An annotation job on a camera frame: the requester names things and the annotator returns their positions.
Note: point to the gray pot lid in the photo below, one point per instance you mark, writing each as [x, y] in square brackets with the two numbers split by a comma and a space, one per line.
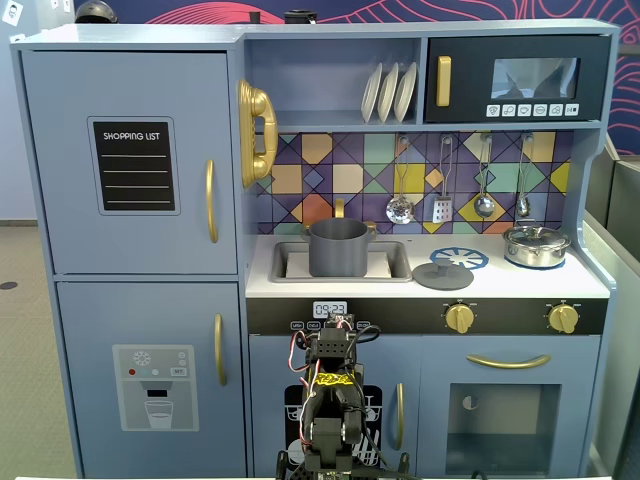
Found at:
[442, 280]

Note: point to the black red robot base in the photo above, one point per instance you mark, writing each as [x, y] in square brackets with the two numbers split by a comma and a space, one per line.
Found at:
[300, 470]

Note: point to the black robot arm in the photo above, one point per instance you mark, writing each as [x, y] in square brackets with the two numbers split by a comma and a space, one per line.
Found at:
[330, 430]

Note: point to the steel pot with lid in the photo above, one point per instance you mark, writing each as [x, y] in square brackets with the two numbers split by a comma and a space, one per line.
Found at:
[535, 250]

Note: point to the gray plastic pot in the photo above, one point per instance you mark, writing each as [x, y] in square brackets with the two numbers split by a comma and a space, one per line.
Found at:
[337, 255]

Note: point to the gold faucet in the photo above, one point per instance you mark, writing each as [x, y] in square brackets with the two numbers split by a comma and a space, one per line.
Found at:
[339, 207]

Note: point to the gold tap knob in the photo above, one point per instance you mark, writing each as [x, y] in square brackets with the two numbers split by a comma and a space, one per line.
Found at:
[371, 227]

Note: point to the gray sink basin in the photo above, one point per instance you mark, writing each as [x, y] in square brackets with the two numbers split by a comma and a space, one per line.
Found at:
[400, 255]

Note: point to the metal skimmer spoon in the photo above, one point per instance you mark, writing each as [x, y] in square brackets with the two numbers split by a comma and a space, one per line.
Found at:
[399, 210]

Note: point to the metal slotted spatula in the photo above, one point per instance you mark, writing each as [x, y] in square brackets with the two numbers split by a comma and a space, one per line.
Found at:
[442, 210]

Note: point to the blue dishwasher door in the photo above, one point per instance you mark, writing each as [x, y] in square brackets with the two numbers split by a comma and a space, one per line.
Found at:
[270, 360]

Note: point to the gold toy telephone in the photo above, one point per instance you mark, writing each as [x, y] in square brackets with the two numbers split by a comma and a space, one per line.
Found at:
[260, 107]

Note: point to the white toy plate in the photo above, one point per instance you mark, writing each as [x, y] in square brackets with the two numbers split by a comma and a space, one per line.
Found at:
[371, 95]
[406, 92]
[389, 92]

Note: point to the gold stove knob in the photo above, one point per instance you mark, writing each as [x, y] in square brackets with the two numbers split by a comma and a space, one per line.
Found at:
[563, 317]
[459, 317]

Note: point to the blue oven door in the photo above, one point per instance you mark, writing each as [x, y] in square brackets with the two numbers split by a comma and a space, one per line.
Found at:
[435, 360]

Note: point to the metal ladle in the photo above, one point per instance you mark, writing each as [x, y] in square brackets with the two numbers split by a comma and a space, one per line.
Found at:
[483, 206]

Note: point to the black shopping list board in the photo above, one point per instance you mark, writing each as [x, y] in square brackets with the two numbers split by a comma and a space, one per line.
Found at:
[135, 167]

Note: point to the small metal spoon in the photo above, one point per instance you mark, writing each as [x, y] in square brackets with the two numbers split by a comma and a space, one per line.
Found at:
[523, 206]

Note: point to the dark microwave door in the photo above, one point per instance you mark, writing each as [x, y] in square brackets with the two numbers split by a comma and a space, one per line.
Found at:
[470, 75]

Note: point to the black round object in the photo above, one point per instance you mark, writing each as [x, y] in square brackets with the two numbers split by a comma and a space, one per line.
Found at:
[300, 17]

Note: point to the small black cylinder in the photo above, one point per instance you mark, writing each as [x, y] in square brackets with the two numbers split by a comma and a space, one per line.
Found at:
[255, 17]

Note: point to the blue freezer door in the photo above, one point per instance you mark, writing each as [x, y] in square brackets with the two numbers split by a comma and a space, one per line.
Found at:
[90, 320]

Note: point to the blue fridge door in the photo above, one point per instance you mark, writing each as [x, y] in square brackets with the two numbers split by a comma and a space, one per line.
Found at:
[60, 225]

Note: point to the blue wooden toy kitchen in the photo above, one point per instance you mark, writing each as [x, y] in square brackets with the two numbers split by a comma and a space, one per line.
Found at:
[150, 37]

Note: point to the gray desk divider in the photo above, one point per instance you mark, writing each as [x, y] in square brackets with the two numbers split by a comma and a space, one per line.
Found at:
[600, 300]

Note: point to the black helmet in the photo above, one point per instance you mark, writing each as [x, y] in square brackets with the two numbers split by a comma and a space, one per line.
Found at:
[95, 12]

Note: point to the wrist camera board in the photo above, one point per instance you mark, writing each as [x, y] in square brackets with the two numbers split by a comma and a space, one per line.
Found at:
[341, 318]

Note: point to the white wall sticker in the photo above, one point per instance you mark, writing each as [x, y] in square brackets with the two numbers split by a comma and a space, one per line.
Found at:
[12, 14]

